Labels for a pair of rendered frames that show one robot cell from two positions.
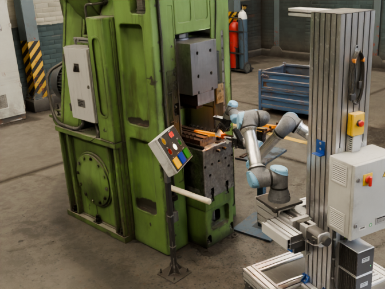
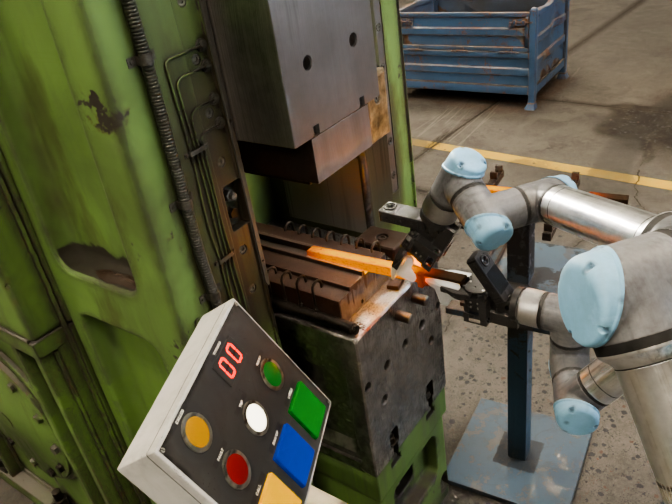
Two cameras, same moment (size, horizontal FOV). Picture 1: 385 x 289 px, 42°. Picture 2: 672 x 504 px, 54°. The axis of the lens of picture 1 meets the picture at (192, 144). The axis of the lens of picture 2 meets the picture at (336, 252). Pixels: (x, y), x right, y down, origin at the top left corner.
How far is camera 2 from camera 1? 266 cm
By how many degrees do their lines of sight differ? 12
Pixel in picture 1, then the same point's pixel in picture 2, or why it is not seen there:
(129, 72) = (15, 77)
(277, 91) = (433, 51)
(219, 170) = (409, 366)
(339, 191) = not seen: outside the picture
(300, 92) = (483, 49)
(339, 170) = not seen: outside the picture
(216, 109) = (368, 161)
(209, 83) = (350, 84)
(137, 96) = (73, 171)
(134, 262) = not seen: outside the picture
